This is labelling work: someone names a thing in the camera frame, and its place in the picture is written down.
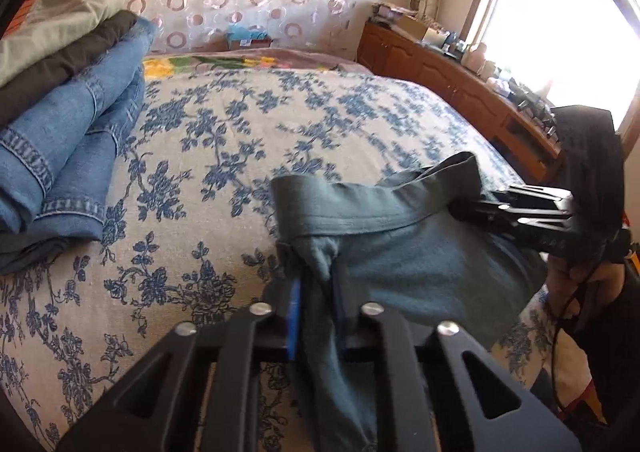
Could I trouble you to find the colourful floral blanket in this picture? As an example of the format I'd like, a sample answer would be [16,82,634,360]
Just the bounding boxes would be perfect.
[141,49,373,80]

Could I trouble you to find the black tools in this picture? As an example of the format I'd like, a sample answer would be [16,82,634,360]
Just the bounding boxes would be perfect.
[510,86,558,127]

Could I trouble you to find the black cable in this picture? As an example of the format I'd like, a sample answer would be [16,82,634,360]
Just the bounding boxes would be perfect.
[547,257,603,420]

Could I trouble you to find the khaki folded pants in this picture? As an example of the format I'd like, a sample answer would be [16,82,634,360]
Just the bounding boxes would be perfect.
[0,0,138,87]

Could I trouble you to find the person's right hand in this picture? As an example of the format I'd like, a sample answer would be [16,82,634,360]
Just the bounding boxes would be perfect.
[546,252,618,333]

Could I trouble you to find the teal pants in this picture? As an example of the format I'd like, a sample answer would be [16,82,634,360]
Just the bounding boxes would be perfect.
[270,152,548,452]

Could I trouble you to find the flat cardboard box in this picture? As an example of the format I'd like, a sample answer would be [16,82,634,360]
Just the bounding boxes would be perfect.
[397,16,431,40]

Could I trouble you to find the stack of papers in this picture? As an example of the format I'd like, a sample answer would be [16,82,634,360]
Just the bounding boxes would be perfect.
[372,2,416,25]

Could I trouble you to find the folded blue jeans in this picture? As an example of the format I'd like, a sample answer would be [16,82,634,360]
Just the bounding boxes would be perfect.
[0,16,157,275]

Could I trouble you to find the dark brown folded pants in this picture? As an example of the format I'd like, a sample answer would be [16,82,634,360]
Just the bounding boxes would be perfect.
[0,10,138,127]

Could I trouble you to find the bed with blue floral sheet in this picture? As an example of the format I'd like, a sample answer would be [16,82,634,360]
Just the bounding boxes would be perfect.
[0,68,591,452]

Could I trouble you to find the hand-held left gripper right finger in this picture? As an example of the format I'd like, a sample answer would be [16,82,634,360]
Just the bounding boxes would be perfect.
[332,262,583,452]

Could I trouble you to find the wooden cabinet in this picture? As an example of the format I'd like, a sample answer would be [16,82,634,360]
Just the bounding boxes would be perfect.
[357,20,566,183]

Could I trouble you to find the wooden framed window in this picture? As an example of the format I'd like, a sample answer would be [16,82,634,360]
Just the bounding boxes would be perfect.
[460,0,640,133]

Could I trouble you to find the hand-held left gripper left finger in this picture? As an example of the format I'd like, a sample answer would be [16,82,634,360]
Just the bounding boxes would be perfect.
[55,277,303,452]

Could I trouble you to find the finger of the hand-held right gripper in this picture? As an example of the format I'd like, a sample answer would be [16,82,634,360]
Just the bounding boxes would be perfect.
[492,185,575,207]
[449,201,576,237]

